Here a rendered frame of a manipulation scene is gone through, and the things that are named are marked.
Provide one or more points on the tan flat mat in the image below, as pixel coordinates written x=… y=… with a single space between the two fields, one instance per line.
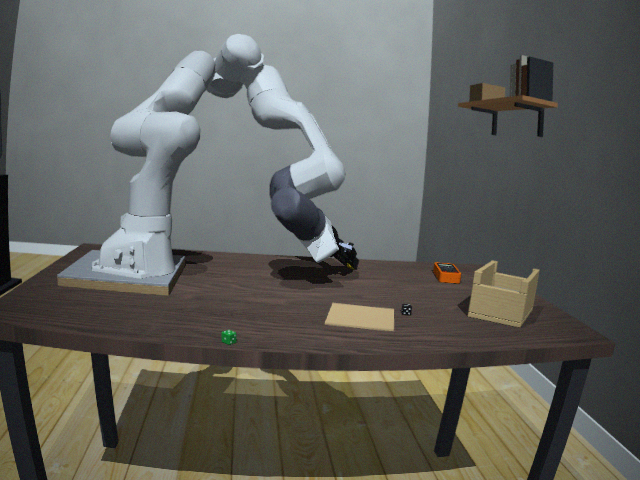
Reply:
x=361 y=317

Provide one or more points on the tan wooden crate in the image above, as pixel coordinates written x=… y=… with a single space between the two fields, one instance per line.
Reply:
x=499 y=304

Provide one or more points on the green die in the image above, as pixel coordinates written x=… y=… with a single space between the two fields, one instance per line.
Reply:
x=229 y=337

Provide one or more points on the orange pocket multimeter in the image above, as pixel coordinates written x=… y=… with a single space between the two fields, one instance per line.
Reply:
x=445 y=274

